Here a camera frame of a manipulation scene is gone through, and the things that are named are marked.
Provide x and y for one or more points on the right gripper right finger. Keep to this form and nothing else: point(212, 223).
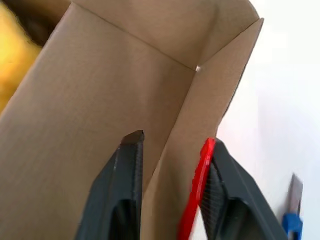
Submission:
point(237, 205)

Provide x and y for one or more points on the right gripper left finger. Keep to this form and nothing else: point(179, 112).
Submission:
point(112, 200)

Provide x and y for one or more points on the red tape strip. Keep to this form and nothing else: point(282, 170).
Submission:
point(197, 190)

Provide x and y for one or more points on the blue box cutter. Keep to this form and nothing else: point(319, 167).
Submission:
point(293, 222)

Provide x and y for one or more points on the brown cardboard box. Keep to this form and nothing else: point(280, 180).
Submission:
point(75, 100)

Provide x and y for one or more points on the yellow item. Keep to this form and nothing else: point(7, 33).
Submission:
point(12, 57)

